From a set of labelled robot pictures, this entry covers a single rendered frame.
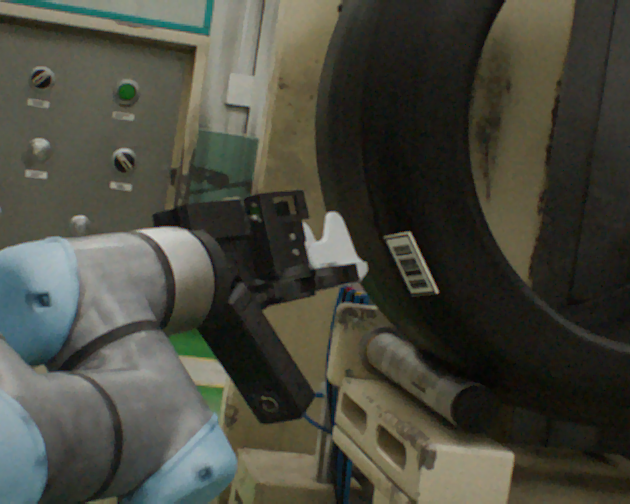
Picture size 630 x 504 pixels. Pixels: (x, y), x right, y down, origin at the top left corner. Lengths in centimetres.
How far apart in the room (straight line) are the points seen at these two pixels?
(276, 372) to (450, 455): 30
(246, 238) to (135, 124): 92
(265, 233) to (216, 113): 952
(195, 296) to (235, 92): 955
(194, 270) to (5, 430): 25
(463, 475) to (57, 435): 58
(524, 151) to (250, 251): 68
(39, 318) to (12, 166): 108
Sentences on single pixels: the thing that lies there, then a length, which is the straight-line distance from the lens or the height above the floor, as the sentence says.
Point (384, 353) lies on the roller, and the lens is 141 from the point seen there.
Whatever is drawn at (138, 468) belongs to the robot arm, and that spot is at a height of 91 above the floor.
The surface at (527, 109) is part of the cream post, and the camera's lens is 155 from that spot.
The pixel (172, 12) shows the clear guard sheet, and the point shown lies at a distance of 182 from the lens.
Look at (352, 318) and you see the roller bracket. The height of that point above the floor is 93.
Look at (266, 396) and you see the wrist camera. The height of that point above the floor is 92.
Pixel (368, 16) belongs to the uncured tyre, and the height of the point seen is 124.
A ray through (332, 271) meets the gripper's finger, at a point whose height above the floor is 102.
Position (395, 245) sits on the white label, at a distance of 112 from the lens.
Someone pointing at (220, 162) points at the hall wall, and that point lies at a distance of 1035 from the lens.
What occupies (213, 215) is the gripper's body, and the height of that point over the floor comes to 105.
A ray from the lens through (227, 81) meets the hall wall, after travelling 1045.
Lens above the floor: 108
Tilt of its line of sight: 3 degrees down
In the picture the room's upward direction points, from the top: 8 degrees clockwise
